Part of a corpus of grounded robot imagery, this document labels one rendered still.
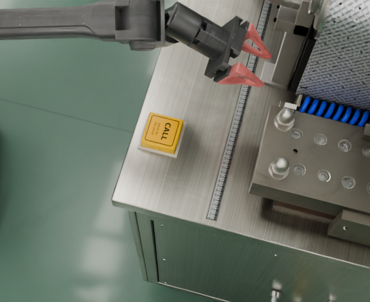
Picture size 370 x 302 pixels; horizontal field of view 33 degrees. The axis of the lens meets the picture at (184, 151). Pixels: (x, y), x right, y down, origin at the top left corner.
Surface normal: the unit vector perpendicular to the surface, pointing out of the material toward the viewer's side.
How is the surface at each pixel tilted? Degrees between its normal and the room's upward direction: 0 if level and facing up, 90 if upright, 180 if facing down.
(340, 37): 90
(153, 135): 0
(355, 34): 90
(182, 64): 0
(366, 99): 90
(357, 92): 90
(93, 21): 25
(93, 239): 0
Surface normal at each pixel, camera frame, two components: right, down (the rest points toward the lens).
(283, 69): -0.26, 0.89
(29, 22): -0.11, 0.04
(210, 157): 0.02, -0.38
